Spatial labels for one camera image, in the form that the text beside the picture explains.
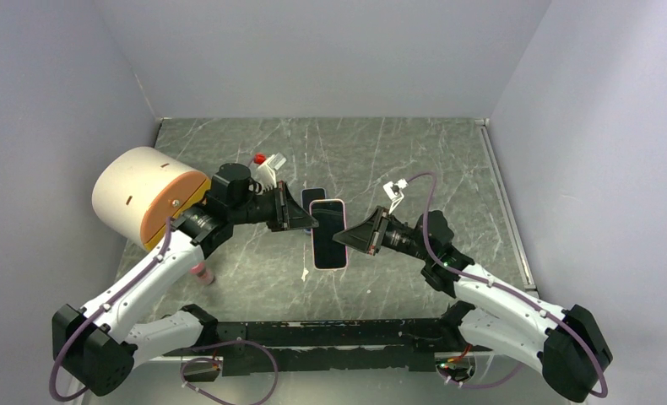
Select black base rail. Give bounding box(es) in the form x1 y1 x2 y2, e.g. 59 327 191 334
160 318 494 376

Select beige and orange cylinder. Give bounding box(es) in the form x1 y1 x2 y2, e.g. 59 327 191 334
91 147 211 251

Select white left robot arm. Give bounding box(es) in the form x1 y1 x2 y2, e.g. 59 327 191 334
48 163 317 402

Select pink capped small bottle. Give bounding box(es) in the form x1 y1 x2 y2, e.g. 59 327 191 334
190 262 214 285

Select pink phone case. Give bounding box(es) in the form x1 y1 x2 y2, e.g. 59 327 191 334
309 198 350 272

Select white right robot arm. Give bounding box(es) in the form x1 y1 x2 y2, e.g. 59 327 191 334
333 207 613 402

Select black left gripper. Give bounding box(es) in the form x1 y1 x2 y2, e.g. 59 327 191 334
230 181 318 232

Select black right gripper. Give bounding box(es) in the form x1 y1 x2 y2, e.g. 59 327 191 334
333 206 433 262

